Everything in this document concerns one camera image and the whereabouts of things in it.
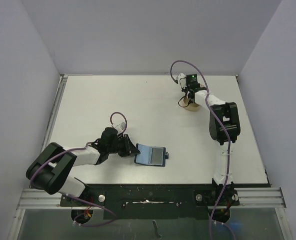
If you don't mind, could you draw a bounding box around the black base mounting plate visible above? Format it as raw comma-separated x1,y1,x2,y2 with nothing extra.
60,184,240,221

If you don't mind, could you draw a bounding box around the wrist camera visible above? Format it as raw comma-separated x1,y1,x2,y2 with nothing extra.
175,73,186,84
112,121,126,131

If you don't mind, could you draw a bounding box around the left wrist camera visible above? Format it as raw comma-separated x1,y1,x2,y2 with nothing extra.
112,121,126,131

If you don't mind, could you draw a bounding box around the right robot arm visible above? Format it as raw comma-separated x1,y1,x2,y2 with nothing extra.
176,73,241,185

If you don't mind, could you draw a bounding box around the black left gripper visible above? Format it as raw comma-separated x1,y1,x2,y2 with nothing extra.
107,133,140,157

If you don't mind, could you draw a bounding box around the beige oval tray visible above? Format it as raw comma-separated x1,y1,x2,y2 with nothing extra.
183,97,201,112

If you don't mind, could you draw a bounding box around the aluminium left side rail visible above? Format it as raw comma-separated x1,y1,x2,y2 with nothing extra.
41,74,68,152

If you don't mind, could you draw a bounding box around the blue card holder wallet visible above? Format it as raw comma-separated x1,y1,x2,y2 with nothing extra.
134,143,169,167

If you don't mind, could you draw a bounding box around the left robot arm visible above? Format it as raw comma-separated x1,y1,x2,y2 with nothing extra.
25,127,140,206

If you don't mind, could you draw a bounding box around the aluminium front rail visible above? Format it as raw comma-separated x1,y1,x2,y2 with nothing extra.
16,187,286,210

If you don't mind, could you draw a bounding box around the aluminium rail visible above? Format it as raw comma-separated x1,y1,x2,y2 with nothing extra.
41,74,68,152
16,187,286,210

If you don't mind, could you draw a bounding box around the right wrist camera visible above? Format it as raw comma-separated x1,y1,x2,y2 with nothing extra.
175,73,186,84

